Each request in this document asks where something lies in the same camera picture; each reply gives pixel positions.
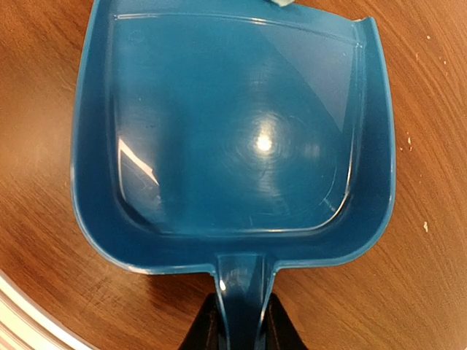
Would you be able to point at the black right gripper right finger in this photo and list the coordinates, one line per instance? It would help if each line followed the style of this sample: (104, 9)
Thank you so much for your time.
(280, 332)

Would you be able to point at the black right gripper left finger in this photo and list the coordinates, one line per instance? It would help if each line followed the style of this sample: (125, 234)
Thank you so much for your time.
(204, 331)

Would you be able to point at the blue plastic dustpan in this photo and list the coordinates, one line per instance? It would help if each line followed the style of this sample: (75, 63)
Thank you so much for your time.
(233, 138)

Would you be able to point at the light blue paper scrap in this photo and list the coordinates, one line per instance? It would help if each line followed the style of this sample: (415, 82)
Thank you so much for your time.
(282, 3)

